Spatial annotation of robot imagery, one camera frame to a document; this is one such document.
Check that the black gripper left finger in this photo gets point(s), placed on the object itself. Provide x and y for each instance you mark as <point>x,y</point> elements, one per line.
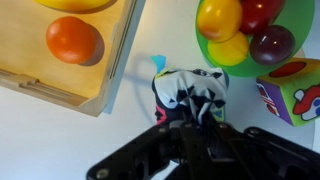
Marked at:
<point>140,153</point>

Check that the yellow lemon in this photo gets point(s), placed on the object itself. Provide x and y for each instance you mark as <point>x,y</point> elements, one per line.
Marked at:
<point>228,51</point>

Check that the dark purple plum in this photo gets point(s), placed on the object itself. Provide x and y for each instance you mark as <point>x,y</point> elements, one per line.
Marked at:
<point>271,45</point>

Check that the wooden slatted tray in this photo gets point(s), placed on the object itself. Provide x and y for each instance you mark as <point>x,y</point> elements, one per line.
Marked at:
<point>26,76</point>

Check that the yellow orange mango fruit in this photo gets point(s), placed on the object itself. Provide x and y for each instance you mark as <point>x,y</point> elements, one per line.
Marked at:
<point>218,18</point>

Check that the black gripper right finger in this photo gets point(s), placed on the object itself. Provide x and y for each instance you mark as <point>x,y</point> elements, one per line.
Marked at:
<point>260,156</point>

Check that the yellow banana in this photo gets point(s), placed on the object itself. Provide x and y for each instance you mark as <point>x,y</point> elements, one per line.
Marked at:
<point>73,4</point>

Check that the dark red apple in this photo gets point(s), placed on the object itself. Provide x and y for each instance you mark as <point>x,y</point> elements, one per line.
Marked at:
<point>260,15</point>

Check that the green red picture soft block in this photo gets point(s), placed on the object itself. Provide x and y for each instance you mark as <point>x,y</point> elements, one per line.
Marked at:
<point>293,96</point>

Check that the green plastic bowl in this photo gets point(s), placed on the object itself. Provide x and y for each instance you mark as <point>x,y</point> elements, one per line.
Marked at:
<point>300,20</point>

